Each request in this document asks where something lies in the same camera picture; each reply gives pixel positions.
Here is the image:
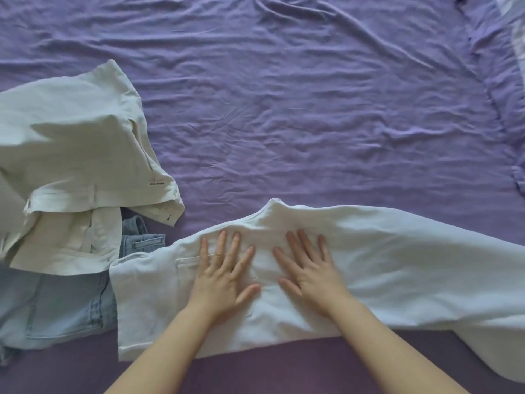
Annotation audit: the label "floral pillow purple trim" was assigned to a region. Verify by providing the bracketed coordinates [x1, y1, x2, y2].
[453, 0, 525, 193]

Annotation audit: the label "person's left hand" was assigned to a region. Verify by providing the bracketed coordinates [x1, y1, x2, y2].
[186, 230, 262, 321]

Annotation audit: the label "person's left forearm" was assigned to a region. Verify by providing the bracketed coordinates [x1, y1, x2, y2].
[104, 303, 218, 394]

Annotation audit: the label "white jeans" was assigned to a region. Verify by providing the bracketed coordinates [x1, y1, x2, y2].
[108, 198, 525, 384]

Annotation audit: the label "purple sheet bed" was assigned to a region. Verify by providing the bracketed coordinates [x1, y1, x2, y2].
[0, 0, 525, 394]

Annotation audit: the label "person's right forearm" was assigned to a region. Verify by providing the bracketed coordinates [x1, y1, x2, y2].
[326, 297, 470, 394]

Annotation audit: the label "light blue denim jeans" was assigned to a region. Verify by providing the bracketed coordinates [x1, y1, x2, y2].
[0, 215, 166, 366]

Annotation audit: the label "person's right hand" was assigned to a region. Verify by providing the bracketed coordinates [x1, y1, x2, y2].
[272, 229, 353, 318]

